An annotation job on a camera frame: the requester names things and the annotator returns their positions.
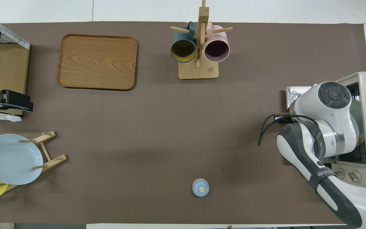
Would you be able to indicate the light blue plate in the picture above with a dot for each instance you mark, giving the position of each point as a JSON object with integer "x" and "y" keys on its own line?
{"x": 11, "y": 159}

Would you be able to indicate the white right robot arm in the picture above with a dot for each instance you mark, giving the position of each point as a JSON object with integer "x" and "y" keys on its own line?
{"x": 329, "y": 127}

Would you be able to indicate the wooden mug rack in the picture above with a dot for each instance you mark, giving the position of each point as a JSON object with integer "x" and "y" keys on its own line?
{"x": 199, "y": 71}

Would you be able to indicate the pink mug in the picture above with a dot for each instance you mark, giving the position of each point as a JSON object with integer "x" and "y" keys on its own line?
{"x": 217, "y": 51}

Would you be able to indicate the brown wooden tray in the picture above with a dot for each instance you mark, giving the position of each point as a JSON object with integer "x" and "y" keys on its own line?
{"x": 97, "y": 62}

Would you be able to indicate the dark blue mug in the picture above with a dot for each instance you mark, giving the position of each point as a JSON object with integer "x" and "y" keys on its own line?
{"x": 183, "y": 51}

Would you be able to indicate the wooden plate rack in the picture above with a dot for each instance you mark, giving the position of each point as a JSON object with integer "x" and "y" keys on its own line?
{"x": 54, "y": 160}

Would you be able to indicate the brown table mat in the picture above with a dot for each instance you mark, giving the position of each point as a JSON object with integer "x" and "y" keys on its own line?
{"x": 122, "y": 143}

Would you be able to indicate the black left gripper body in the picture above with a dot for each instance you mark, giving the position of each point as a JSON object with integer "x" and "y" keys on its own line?
{"x": 14, "y": 100}

